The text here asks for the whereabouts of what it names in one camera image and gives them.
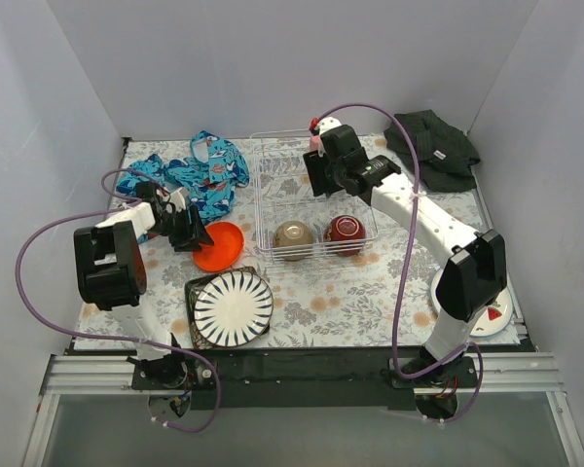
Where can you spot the pink plastic cup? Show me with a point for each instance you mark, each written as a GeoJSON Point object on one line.
{"type": "Point", "coordinates": [315, 143]}

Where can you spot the white wire dish rack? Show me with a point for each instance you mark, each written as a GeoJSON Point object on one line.
{"type": "Point", "coordinates": [283, 193]}

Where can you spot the dark square plate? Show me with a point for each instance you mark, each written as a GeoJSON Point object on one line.
{"type": "Point", "coordinates": [194, 331]}

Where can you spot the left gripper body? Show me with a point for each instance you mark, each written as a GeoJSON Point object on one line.
{"type": "Point", "coordinates": [183, 230]}

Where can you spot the beige ceramic bowl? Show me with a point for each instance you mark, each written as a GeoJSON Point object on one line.
{"type": "Point", "coordinates": [292, 241]}

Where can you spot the watermelon pattern plate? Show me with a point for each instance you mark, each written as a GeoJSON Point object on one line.
{"type": "Point", "coordinates": [496, 317]}

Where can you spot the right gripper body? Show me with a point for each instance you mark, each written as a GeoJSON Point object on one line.
{"type": "Point", "coordinates": [322, 171]}

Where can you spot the blue patterned cloth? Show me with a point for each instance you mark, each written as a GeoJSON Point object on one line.
{"type": "Point", "coordinates": [210, 169]}

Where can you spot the dark green shirt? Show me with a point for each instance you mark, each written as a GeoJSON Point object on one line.
{"type": "Point", "coordinates": [445, 153]}

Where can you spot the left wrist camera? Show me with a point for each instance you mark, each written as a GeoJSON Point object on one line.
{"type": "Point", "coordinates": [179, 199]}

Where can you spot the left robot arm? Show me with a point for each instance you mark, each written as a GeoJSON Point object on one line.
{"type": "Point", "coordinates": [111, 273]}

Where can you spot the blue striped white plate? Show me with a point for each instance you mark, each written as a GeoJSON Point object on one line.
{"type": "Point", "coordinates": [233, 308]}

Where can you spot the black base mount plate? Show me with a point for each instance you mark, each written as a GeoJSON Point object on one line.
{"type": "Point", "coordinates": [310, 378]}

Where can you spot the orange round plate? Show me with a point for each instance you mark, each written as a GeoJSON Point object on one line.
{"type": "Point", "coordinates": [228, 245]}

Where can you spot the red bowl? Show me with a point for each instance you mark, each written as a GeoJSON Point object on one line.
{"type": "Point", "coordinates": [344, 236]}

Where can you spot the aluminium frame rail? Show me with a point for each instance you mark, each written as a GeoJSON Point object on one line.
{"type": "Point", "coordinates": [517, 415]}

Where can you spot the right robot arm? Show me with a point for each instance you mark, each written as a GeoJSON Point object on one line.
{"type": "Point", "coordinates": [473, 263]}

